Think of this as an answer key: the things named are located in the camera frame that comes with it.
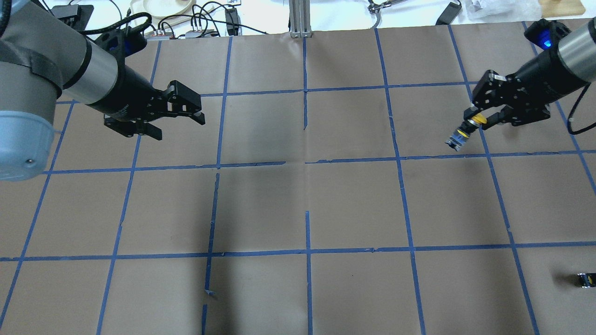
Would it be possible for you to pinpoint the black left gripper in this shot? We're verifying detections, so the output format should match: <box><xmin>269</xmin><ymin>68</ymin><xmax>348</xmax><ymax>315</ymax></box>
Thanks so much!
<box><xmin>103</xmin><ymin>80</ymin><xmax>206</xmax><ymax>141</ymax></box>

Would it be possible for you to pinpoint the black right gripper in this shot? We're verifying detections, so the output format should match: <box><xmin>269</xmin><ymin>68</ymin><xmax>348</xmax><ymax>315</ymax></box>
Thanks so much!
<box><xmin>463</xmin><ymin>70</ymin><xmax>551</xmax><ymax>130</ymax></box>

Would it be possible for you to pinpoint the yellow push button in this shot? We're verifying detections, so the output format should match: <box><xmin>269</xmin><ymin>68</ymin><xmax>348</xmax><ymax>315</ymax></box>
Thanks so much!
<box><xmin>445</xmin><ymin>114</ymin><xmax>488</xmax><ymax>151</ymax></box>

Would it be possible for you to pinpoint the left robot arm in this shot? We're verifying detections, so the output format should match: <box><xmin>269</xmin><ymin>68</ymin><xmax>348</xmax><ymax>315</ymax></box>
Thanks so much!
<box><xmin>0</xmin><ymin>0</ymin><xmax>206</xmax><ymax>181</ymax></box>

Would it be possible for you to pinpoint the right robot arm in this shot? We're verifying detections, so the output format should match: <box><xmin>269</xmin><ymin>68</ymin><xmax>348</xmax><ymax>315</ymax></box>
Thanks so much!
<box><xmin>455</xmin><ymin>19</ymin><xmax>596</xmax><ymax>137</ymax></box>

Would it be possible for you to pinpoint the black power adapter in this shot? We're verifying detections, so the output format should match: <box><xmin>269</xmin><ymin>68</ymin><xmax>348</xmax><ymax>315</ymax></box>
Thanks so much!
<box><xmin>435</xmin><ymin>0</ymin><xmax>462</xmax><ymax>26</ymax></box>

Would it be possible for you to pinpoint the wooden cutting board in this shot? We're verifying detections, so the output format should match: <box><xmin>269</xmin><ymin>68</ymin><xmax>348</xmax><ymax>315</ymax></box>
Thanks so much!
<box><xmin>538</xmin><ymin>0</ymin><xmax>587</xmax><ymax>18</ymax></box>

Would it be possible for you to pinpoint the aluminium frame post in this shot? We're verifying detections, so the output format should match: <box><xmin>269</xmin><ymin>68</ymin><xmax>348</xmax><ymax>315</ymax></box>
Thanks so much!
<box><xmin>289</xmin><ymin>0</ymin><xmax>312</xmax><ymax>38</ymax></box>

